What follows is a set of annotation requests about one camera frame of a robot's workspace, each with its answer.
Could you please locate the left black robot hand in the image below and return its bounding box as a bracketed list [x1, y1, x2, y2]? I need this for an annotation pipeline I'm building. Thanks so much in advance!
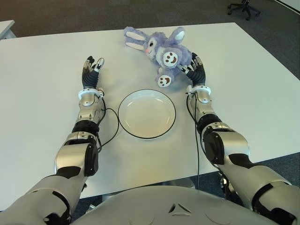
[81, 55, 105, 89]

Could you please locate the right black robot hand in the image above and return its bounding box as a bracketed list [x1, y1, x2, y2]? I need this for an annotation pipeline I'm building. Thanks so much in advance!
[180, 52, 207, 87]

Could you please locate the purple plush bunny doll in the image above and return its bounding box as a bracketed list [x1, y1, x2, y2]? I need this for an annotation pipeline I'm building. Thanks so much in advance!
[123, 26, 193, 88]

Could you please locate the white plate with black rim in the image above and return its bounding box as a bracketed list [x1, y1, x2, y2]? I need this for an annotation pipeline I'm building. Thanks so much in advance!
[118, 89, 177, 139]

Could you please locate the black office chair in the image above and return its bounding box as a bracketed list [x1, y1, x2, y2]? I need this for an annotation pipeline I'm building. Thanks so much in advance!
[227, 0, 261, 21]

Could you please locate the white side table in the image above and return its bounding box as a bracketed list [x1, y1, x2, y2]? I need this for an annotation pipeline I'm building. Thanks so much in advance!
[0, 20, 16, 41]

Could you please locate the silver robot torso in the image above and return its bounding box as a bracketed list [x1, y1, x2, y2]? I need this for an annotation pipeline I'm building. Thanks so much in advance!
[70, 185, 279, 225]

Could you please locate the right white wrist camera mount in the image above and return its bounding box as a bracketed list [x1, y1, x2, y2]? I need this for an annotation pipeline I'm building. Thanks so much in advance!
[186, 84, 211, 96]

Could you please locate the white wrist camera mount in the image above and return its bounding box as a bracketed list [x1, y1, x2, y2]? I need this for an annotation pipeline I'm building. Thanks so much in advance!
[78, 88, 105, 99]
[186, 84, 211, 96]

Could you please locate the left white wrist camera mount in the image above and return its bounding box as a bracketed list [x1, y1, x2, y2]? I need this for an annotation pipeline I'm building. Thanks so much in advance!
[78, 88, 105, 99]

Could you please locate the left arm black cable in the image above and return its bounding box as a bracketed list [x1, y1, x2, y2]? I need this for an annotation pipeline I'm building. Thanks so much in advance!
[96, 93, 120, 153]

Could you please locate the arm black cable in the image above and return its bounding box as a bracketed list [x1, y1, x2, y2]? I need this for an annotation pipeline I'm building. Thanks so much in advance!
[186, 92, 200, 188]
[96, 93, 120, 153]

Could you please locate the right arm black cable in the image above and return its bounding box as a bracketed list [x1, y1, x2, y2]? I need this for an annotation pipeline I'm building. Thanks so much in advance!
[186, 92, 200, 188]

